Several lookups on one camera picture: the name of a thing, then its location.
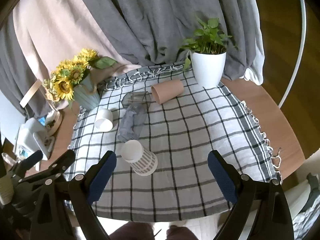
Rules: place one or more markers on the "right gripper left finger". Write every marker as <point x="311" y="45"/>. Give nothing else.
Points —
<point x="50" y="219"/>

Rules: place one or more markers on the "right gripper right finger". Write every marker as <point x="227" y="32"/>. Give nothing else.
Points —
<point x="273" y="219"/>

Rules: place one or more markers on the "houndstooth paper cup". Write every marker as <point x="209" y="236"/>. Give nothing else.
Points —
<point x="142" y="161"/>

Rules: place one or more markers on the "white ceramic cup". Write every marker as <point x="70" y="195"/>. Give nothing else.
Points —
<point x="104" y="120"/>

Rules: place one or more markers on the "dark glass cup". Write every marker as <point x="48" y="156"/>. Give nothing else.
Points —
<point x="136" y="97"/>

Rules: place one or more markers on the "terracotta pink cup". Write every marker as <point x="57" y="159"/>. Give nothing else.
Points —
<point x="167" y="90"/>

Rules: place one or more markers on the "white chair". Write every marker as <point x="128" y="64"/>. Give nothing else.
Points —
<point x="298" y="195"/>

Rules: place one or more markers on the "yellow sunflower bouquet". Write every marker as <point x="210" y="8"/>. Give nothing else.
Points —
<point x="70" y="73"/>

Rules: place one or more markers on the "blue ribbed flower vase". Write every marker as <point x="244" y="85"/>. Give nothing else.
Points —
<point x="85" y="93"/>

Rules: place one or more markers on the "clear plastic jar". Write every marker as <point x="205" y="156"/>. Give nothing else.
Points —
<point x="132" y="123"/>

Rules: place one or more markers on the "checkered tablecloth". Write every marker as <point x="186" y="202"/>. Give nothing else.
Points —
<point x="181" y="133"/>

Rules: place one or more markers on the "pink beige curtain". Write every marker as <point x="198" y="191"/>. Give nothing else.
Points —
<point x="49" y="31"/>

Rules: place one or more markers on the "white pot green plant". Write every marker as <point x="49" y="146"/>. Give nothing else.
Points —
<point x="206" y="52"/>

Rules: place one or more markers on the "grey curtain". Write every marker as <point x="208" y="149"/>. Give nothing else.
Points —
<point x="144" y="32"/>

